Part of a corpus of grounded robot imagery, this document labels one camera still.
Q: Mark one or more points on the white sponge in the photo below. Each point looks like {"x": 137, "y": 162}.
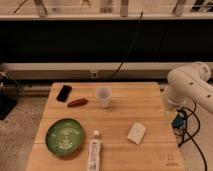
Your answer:
{"x": 136, "y": 132}

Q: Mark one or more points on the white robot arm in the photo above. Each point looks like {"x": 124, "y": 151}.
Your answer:
{"x": 189, "y": 82}

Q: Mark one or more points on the white ceramic cup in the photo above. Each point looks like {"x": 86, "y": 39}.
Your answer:
{"x": 103, "y": 95}

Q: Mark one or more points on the brown sausage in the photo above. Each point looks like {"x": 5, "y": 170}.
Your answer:
{"x": 77, "y": 102}

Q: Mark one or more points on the black phone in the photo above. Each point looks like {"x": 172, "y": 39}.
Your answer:
{"x": 64, "y": 93}

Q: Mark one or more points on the green plate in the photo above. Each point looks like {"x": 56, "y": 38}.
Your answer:
{"x": 64, "y": 137}

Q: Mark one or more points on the white tube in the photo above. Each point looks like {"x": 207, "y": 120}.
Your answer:
{"x": 94, "y": 152}

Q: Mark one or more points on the blue connector box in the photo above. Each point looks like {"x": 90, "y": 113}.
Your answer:
{"x": 178, "y": 121}

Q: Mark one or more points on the black equipment at left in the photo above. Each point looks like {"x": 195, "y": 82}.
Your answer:
{"x": 8, "y": 102}

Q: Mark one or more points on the white wall outlet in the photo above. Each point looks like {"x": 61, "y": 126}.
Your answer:
{"x": 94, "y": 74}

